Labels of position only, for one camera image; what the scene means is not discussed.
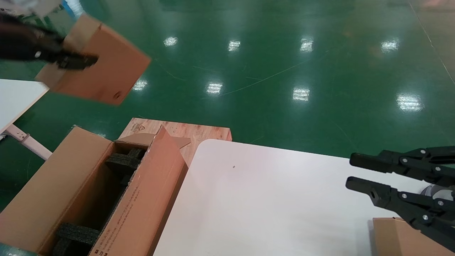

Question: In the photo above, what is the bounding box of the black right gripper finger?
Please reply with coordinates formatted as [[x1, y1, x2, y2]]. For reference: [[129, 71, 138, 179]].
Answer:
[[346, 176, 455, 251], [349, 146, 455, 185]]

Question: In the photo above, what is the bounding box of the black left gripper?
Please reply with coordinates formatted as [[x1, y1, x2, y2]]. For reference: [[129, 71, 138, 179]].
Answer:
[[0, 14, 99, 70]]

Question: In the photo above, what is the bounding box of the small brown cardboard box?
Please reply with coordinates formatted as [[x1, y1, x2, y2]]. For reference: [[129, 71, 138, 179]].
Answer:
[[373, 217, 455, 256], [35, 14, 152, 106]]

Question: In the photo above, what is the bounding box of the big open cardboard box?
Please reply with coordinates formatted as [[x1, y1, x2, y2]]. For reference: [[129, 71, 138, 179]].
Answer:
[[0, 125, 191, 256]]

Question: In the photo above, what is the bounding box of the white table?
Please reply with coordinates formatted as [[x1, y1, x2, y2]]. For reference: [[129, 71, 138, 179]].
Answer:
[[0, 79, 53, 160]]

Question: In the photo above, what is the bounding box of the black foam insert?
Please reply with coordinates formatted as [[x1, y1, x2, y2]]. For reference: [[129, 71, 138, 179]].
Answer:
[[106, 148, 145, 187], [53, 222, 101, 256]]

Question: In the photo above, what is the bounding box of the plywood board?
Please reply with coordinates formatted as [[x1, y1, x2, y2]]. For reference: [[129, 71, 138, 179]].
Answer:
[[118, 118, 232, 167]]

